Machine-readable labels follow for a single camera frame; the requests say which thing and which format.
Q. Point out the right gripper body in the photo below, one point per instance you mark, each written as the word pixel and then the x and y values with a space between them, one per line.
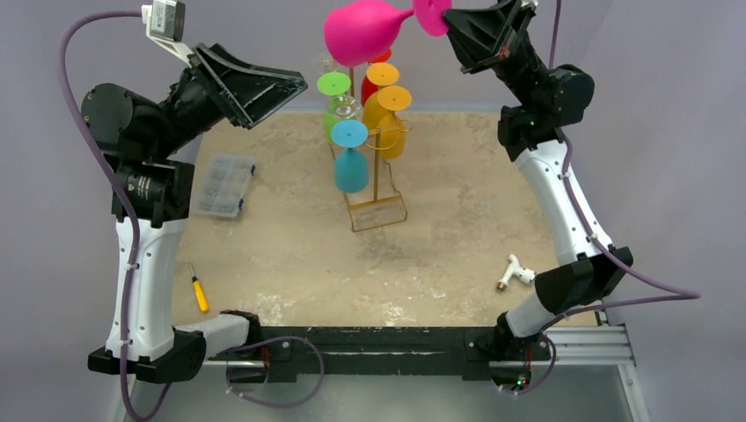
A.
pixel 497 43

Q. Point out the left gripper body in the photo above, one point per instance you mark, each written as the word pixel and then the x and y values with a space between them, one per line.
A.
pixel 193 107

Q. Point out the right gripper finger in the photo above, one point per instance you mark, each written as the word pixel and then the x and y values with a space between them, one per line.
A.
pixel 471 46
pixel 501 16

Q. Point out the pink wine glass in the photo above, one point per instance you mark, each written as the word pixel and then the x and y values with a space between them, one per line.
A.
pixel 362 30

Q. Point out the orange wine glass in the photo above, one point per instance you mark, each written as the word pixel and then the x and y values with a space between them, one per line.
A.
pixel 377 76
pixel 393 130

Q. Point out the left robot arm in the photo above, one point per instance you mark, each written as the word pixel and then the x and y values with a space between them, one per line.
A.
pixel 151 204

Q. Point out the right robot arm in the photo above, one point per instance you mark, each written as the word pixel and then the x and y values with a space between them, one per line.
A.
pixel 549 98

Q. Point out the green wine glass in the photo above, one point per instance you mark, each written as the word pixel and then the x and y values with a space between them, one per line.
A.
pixel 332 84

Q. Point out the far clear wine glass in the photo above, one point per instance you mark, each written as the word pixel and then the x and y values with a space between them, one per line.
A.
pixel 324 63

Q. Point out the clear wine glass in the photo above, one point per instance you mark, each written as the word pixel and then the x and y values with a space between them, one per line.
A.
pixel 324 63
pixel 344 107

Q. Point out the blue wine glass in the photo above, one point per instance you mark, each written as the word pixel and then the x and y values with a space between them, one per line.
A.
pixel 351 171

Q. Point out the clear plastic organizer box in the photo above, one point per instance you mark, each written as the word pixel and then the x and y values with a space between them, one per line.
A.
pixel 224 184

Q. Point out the white plastic pipe fitting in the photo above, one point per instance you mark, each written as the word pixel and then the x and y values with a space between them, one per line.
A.
pixel 515 270

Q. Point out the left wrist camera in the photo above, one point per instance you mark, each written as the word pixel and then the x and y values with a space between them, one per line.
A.
pixel 164 22

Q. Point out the gold wire glass rack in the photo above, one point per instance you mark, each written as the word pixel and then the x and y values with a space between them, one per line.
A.
pixel 381 203

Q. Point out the yellow handled screwdriver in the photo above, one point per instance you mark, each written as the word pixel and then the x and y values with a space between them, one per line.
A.
pixel 199 293

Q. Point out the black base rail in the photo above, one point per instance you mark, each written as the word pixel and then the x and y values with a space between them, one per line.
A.
pixel 467 352

